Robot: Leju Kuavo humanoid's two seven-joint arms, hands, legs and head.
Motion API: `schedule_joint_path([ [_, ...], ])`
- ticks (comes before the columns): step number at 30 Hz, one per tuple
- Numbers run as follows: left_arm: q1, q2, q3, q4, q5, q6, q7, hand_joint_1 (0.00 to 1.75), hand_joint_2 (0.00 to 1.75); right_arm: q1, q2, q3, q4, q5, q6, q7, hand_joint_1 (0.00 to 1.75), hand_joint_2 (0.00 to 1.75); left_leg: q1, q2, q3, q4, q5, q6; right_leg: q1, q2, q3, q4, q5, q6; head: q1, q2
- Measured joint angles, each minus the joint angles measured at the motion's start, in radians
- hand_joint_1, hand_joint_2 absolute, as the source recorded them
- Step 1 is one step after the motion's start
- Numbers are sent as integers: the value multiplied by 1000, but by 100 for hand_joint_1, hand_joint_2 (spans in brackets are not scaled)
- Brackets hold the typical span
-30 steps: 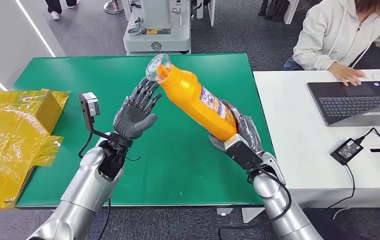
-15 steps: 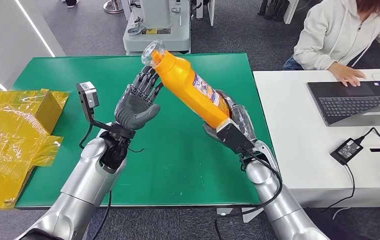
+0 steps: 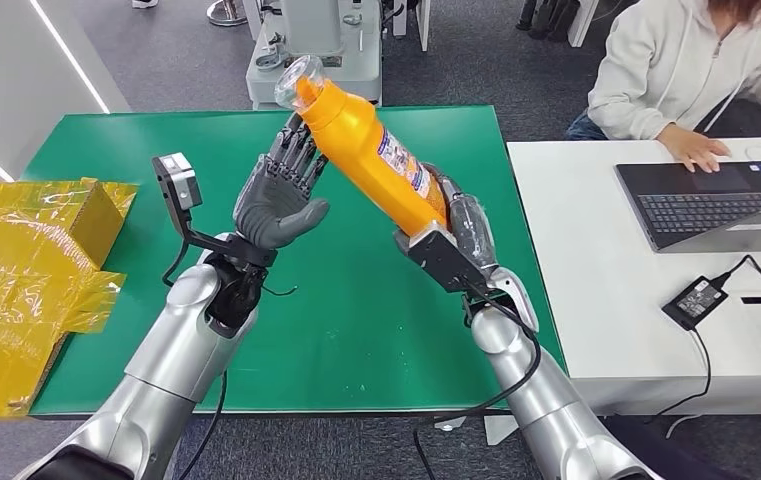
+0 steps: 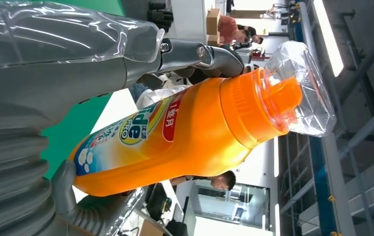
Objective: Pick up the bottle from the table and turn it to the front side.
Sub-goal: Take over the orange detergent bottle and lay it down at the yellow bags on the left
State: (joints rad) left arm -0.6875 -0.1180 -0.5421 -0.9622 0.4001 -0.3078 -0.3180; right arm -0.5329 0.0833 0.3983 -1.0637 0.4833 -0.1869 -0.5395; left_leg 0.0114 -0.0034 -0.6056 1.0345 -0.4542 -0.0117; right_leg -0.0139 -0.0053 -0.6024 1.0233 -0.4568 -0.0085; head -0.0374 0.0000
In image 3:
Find orange bottle with clear cap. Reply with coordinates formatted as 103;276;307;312
273;54;451;238

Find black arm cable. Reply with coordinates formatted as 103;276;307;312
177;370;229;480
413;281;544;480

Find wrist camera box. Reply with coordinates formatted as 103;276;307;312
393;221;491;296
151;152;279;268

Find round metal stool base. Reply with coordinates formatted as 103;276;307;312
206;0;249;28

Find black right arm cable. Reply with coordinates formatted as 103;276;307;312
413;281;544;480

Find person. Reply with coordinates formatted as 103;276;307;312
565;0;761;175

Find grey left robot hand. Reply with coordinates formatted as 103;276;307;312
232;112;332;252

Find black laptop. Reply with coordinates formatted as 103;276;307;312
615;160;761;254

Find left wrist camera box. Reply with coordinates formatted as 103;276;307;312
151;152;279;268

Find white table leg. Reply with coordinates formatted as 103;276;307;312
393;0;432;53

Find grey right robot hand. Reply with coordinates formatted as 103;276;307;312
427;164;501;273

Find black camera cable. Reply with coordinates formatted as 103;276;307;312
161;238;190;287

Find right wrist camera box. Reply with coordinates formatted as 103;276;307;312
393;221;491;296

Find white machine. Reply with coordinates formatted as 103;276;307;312
246;0;385;111

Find black power adapter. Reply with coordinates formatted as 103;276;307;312
661;276;730;331

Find white desk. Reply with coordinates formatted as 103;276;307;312
484;137;761;446

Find black adapter mains cable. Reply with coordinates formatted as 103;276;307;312
644;327;714;425

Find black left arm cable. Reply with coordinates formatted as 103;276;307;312
177;370;229;480

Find yellow taped cardboard box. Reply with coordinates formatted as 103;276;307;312
0;177;139;419

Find green table mat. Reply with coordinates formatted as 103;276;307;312
22;105;568;419

